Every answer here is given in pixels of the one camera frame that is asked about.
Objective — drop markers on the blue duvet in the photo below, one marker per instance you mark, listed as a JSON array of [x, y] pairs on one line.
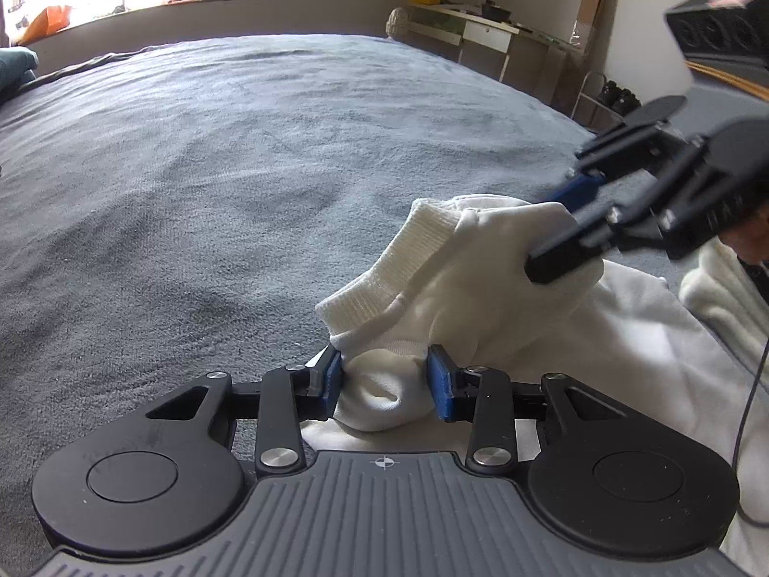
[[15, 66]]

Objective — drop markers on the white desk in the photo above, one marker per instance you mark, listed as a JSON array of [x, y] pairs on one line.
[[486, 39]]

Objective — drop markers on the small black desk object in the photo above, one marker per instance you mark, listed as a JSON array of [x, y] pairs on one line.
[[497, 11]]

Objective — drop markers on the black boots pair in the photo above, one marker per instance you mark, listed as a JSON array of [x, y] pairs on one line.
[[619, 97]]

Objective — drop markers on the plain white sweatshirt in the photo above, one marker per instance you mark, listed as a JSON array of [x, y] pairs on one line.
[[480, 288]]

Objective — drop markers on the grey bed blanket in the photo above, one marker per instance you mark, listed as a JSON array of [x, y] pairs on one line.
[[210, 162]]

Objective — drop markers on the orange bag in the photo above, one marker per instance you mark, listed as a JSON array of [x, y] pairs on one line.
[[51, 23]]

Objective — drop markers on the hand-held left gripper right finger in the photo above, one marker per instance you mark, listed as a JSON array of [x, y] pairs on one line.
[[441, 387]]

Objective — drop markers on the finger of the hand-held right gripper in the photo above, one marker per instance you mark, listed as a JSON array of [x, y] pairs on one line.
[[565, 255], [580, 189]]

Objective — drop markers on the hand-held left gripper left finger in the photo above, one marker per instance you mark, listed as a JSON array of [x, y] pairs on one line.
[[330, 384]]

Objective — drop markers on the cream bedpost finial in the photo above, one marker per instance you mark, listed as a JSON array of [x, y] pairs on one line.
[[396, 23]]

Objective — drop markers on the cream fuzzy garment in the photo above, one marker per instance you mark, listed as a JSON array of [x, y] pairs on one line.
[[721, 300]]

